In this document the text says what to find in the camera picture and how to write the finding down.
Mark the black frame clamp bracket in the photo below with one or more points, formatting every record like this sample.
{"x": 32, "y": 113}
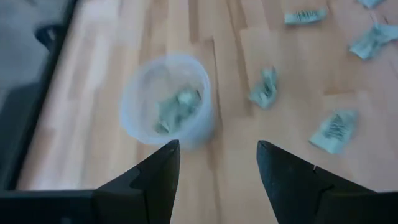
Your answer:
{"x": 46, "y": 34}

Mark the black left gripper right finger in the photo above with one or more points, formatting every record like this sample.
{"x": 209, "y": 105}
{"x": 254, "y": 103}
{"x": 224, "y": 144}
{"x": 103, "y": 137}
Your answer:
{"x": 298, "y": 193}

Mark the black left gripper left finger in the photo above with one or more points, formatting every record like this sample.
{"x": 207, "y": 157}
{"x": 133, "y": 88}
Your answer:
{"x": 149, "y": 199}

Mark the clear plastic cup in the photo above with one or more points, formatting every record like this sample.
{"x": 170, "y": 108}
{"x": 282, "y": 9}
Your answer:
{"x": 133, "y": 102}

